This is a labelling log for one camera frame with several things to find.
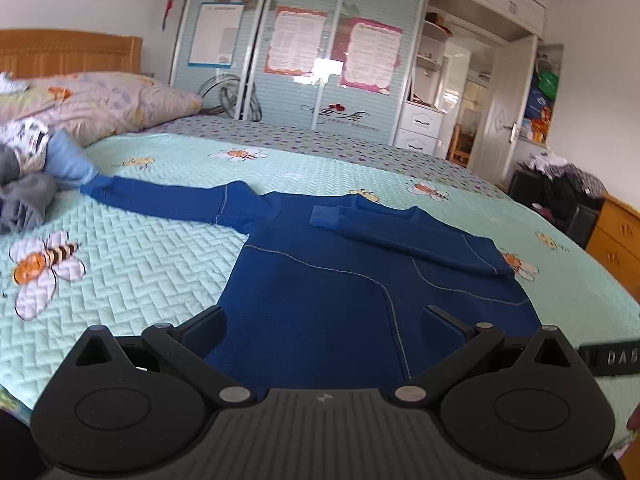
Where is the wooden headboard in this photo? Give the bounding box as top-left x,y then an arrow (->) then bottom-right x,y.
0,28 -> 143,79

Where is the grey garment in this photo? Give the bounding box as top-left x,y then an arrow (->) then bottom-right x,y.
0,144 -> 56,235

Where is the light blue garment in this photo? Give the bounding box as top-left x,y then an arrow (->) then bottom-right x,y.
43,129 -> 100,191

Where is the shelf niche with bags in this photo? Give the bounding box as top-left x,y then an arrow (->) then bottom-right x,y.
520,42 -> 564,144

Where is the wooden dresser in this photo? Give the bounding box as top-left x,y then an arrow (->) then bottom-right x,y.
587,195 -> 640,301

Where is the floral pink pillow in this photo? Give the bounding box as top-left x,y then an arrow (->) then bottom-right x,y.
1,72 -> 202,146

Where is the sliding door wardrobe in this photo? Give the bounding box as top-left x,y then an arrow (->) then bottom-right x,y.
170,0 -> 427,145

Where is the blue knit sweater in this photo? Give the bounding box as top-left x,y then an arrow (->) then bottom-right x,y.
84,177 -> 540,393

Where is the white door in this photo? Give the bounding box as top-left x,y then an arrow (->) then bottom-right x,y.
468,36 -> 538,184

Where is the wooden chair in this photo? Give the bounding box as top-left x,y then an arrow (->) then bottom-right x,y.
447,124 -> 475,167

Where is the white drawer shelf unit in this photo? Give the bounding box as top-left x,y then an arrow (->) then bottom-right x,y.
395,11 -> 452,155

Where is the coiled hose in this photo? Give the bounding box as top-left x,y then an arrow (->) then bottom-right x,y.
195,72 -> 264,123

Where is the white patterned garment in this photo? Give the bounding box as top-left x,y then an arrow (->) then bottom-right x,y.
1,117 -> 50,174

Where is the heart pattern bedsheet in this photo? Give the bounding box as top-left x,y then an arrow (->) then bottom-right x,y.
145,115 -> 506,198

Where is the clothes pile on stool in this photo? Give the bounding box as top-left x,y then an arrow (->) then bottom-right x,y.
524,152 -> 608,200

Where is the mint quilted bee bedspread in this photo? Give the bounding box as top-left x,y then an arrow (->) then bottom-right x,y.
1,133 -> 639,417

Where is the operator hand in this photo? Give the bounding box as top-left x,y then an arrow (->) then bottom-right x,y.
626,404 -> 640,431

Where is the red hanging ornament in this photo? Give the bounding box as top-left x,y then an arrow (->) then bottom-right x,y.
162,0 -> 175,32

